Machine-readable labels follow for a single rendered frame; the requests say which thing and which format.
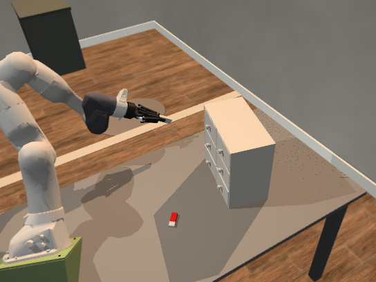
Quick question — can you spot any white chest of drawers with wooden top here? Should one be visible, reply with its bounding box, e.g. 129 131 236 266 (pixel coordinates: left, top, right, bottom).
204 97 276 209

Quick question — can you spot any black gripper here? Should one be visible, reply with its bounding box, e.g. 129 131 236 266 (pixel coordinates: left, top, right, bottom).
123 102 172 124

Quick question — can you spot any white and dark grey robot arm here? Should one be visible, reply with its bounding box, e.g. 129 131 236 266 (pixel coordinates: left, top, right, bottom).
0 52 128 264

